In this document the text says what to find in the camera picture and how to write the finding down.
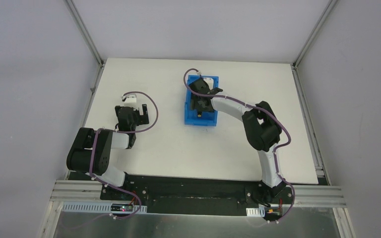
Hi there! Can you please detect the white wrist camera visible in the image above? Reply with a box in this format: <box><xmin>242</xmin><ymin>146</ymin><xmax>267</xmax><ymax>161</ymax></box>
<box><xmin>203</xmin><ymin>77</ymin><xmax>213</xmax><ymax>83</ymax></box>
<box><xmin>122</xmin><ymin>94</ymin><xmax>137</xmax><ymax>107</ymax></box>

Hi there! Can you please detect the right controller board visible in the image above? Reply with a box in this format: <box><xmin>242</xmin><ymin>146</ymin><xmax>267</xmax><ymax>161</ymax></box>
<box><xmin>264</xmin><ymin>208</ymin><xmax>282</xmax><ymax>219</ymax></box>

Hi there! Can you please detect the controller board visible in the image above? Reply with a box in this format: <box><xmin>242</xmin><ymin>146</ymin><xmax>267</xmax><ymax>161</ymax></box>
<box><xmin>111</xmin><ymin>203</ymin><xmax>134</xmax><ymax>212</ymax></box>
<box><xmin>264</xmin><ymin>208</ymin><xmax>282</xmax><ymax>219</ymax></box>

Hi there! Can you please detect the left aluminium frame post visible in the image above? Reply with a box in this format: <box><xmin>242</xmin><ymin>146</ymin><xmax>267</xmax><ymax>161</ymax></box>
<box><xmin>64</xmin><ymin>0</ymin><xmax>104</xmax><ymax>67</ymax></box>

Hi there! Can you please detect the aluminium frame post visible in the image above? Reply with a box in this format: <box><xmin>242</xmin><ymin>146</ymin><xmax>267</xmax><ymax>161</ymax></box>
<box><xmin>64</xmin><ymin>0</ymin><xmax>104</xmax><ymax>67</ymax></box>
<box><xmin>293</xmin><ymin>0</ymin><xmax>339</xmax><ymax>69</ymax></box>

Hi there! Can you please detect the left controller board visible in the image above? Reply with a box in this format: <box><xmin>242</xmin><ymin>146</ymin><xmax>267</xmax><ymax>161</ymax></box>
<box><xmin>111</xmin><ymin>203</ymin><xmax>134</xmax><ymax>212</ymax></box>

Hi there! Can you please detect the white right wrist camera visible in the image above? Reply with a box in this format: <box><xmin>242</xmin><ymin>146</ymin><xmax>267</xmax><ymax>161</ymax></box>
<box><xmin>203</xmin><ymin>77</ymin><xmax>213</xmax><ymax>83</ymax></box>

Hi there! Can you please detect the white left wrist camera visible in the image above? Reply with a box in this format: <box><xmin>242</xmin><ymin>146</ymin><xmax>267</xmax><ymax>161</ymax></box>
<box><xmin>122</xmin><ymin>94</ymin><xmax>137</xmax><ymax>107</ymax></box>

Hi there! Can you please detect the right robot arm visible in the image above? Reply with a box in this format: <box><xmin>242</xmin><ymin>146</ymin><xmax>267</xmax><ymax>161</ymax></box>
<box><xmin>186</xmin><ymin>77</ymin><xmax>286</xmax><ymax>198</ymax></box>

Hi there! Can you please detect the right aluminium frame post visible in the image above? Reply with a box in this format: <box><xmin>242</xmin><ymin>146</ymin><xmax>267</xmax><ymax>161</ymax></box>
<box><xmin>293</xmin><ymin>0</ymin><xmax>339</xmax><ymax>69</ymax></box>

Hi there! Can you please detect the white slotted cable duct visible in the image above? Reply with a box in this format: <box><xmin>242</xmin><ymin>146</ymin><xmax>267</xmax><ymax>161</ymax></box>
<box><xmin>62</xmin><ymin>202</ymin><xmax>147</xmax><ymax>214</ymax></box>

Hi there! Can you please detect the blue plastic bin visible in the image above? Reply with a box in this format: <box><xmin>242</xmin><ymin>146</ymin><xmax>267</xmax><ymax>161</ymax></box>
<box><xmin>184</xmin><ymin>75</ymin><xmax>219</xmax><ymax>126</ymax></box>

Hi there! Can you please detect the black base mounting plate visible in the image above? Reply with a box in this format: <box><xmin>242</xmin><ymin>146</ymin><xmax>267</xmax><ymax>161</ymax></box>
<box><xmin>100</xmin><ymin>175</ymin><xmax>294</xmax><ymax>216</ymax></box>

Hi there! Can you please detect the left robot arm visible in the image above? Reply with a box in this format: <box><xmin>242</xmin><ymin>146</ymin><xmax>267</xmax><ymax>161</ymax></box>
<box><xmin>66</xmin><ymin>104</ymin><xmax>149</xmax><ymax>187</ymax></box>

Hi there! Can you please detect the aluminium front rail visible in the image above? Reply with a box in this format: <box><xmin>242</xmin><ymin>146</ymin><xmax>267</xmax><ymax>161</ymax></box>
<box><xmin>51</xmin><ymin>180</ymin><xmax>347</xmax><ymax>208</ymax></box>

